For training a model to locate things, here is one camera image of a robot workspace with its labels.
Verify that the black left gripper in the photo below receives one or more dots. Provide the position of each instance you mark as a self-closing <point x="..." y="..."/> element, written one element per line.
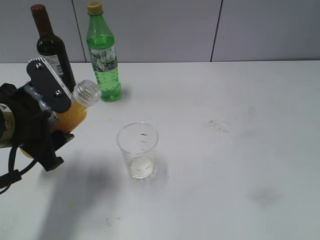
<point x="23" y="124"/>

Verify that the NFC orange juice bottle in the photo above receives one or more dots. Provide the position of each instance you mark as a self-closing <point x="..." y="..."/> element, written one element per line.
<point x="85" y="94"/>

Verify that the transparent plastic cup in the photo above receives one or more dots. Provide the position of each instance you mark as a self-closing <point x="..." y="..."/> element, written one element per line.
<point x="137" y="142"/>

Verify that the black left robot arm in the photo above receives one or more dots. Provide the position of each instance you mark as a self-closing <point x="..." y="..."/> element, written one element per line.
<point x="28" y="118"/>

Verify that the dark red wine bottle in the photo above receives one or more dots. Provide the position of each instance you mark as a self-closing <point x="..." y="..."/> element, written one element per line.
<point x="51" y="47"/>

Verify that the green plastic soda bottle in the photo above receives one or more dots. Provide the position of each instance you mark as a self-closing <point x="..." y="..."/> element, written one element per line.
<point x="102" y="51"/>

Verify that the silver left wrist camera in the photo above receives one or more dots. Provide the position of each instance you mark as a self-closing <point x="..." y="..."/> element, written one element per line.
<point x="49" y="85"/>

